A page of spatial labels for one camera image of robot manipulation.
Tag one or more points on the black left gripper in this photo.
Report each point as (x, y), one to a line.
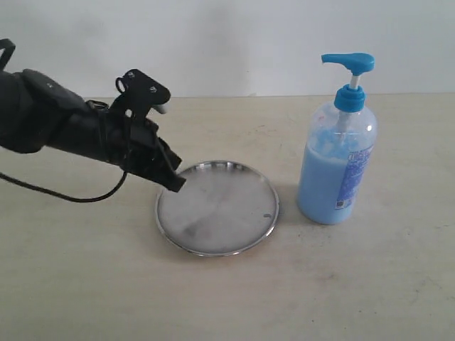
(135, 147)

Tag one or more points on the blue soap pump bottle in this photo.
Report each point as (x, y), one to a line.
(341, 137)

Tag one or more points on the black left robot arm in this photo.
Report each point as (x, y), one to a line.
(38, 112)

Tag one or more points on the round steel plate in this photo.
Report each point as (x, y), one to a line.
(223, 209)

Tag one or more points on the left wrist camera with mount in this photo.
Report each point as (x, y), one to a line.
(139, 94)

